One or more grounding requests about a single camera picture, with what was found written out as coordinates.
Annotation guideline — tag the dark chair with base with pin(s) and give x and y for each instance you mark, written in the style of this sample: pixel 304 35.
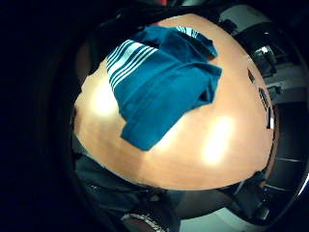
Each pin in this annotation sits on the dark chair with base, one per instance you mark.
pixel 250 199

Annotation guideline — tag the blue towel with white stripes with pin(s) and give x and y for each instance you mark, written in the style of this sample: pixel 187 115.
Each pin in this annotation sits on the blue towel with white stripes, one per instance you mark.
pixel 161 87

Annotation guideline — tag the black and white flat device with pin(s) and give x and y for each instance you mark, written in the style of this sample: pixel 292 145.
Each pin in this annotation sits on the black and white flat device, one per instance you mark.
pixel 269 118

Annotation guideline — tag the small black flat device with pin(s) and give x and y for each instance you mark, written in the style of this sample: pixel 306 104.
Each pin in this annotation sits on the small black flat device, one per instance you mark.
pixel 251 75

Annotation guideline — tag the long black flat device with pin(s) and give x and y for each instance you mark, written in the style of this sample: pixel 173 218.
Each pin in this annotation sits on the long black flat device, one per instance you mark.
pixel 263 98

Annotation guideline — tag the dark office chair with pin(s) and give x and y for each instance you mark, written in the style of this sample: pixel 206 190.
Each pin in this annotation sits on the dark office chair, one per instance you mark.
pixel 264 60

